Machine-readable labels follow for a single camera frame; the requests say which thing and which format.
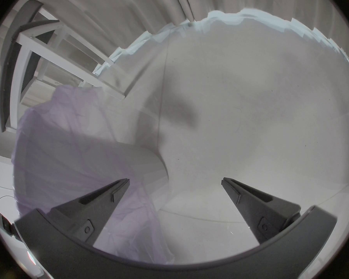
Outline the white trash bin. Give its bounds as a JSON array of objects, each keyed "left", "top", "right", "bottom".
[{"left": 13, "top": 109, "right": 175, "bottom": 265}]

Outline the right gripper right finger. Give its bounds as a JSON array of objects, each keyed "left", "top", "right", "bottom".
[{"left": 221, "top": 177, "right": 302, "bottom": 246}]

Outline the purple plastic bag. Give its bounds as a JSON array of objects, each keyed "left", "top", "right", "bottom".
[{"left": 12, "top": 85, "right": 175, "bottom": 265}]

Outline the white chair dark grey seat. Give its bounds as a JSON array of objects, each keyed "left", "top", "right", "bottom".
[{"left": 0, "top": 0, "right": 129, "bottom": 133}]

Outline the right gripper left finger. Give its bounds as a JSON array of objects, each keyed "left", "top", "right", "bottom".
[{"left": 50, "top": 178, "right": 131, "bottom": 248}]

